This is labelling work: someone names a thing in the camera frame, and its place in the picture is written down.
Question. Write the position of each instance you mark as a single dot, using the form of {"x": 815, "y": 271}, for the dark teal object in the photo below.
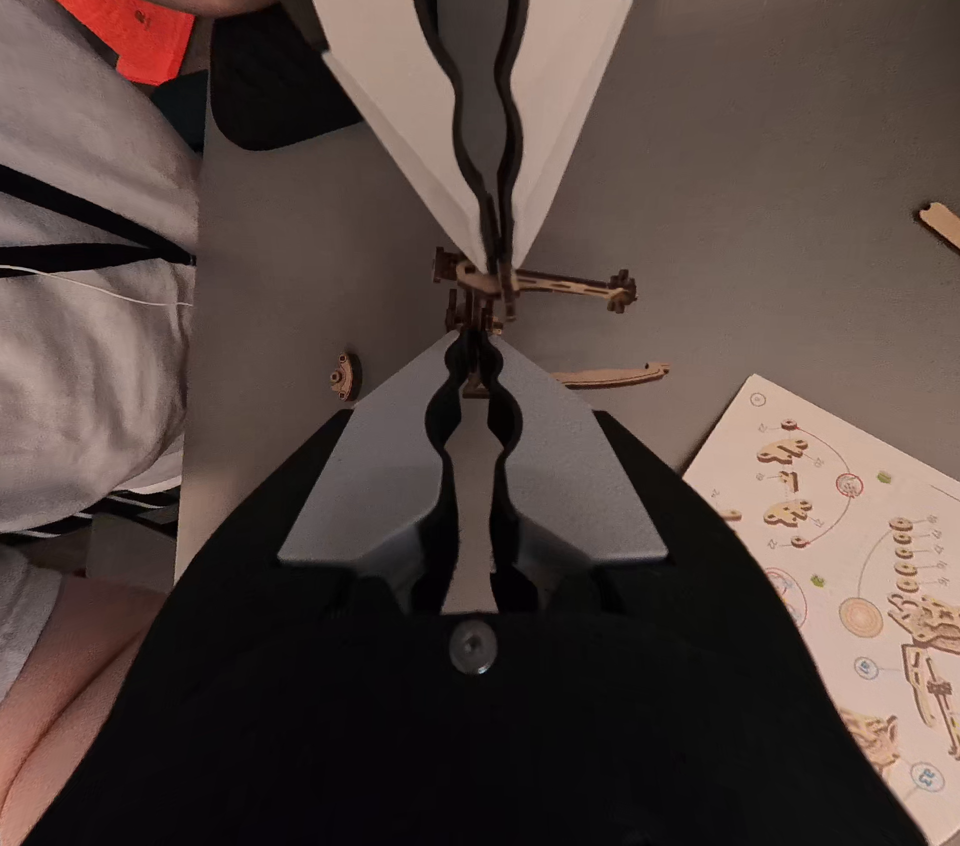
{"x": 184, "y": 119}

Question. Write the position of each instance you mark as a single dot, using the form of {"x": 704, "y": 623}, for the wooden crossbow model assembly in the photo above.
{"x": 469, "y": 276}

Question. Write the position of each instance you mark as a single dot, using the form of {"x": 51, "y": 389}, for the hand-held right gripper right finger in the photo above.
{"x": 585, "y": 486}

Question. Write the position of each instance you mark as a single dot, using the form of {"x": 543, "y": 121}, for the orange fabric piece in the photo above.
{"x": 127, "y": 33}

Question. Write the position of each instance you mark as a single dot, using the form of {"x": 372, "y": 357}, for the black striped shorts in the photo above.
{"x": 90, "y": 512}

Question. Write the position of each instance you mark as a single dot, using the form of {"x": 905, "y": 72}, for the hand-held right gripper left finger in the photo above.
{"x": 360, "y": 486}

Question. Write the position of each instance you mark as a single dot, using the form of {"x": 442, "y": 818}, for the illustrated instruction booklet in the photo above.
{"x": 825, "y": 524}

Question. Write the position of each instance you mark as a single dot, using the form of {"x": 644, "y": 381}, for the person's bare leg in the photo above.
{"x": 67, "y": 748}

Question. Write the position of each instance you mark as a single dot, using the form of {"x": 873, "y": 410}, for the round wooden disc part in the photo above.
{"x": 345, "y": 377}

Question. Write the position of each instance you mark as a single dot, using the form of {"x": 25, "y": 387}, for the loose wooden stick part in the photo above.
{"x": 941, "y": 228}

